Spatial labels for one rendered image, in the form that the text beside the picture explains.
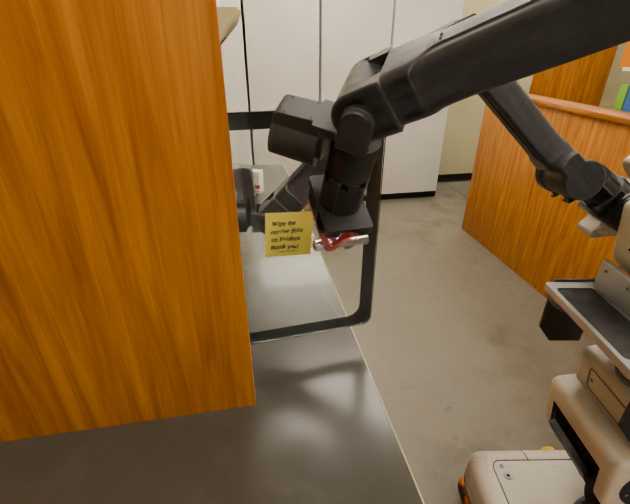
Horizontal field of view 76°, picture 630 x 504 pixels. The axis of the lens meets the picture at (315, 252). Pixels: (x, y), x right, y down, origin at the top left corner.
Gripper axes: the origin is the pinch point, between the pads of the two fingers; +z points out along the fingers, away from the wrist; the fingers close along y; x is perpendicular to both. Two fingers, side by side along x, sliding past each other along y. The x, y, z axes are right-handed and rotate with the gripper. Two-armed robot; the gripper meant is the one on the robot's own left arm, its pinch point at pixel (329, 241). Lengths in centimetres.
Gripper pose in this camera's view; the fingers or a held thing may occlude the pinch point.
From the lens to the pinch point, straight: 61.3
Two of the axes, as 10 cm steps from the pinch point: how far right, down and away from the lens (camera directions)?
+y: 2.4, 8.0, -5.5
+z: -1.4, 5.9, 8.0
